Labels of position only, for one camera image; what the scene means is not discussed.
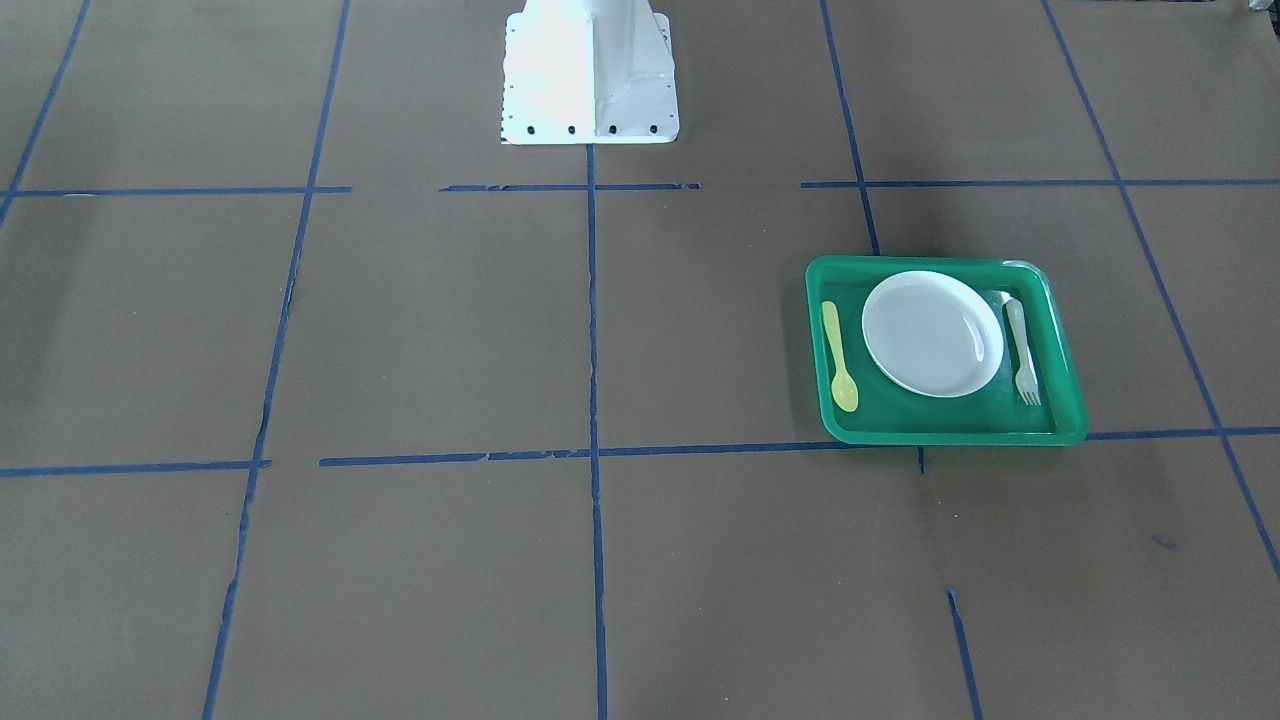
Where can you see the white round plate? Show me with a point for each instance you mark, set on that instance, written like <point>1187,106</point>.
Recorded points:
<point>932,334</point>

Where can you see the green plastic tray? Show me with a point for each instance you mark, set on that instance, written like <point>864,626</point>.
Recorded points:
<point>995,415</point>

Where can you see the white plastic fork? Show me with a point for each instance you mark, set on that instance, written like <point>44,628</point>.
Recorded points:
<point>1025,376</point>

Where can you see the yellow plastic spoon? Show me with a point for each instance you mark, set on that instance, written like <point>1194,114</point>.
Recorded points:
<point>843,388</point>

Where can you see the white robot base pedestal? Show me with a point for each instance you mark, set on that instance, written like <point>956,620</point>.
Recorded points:
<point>579,72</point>

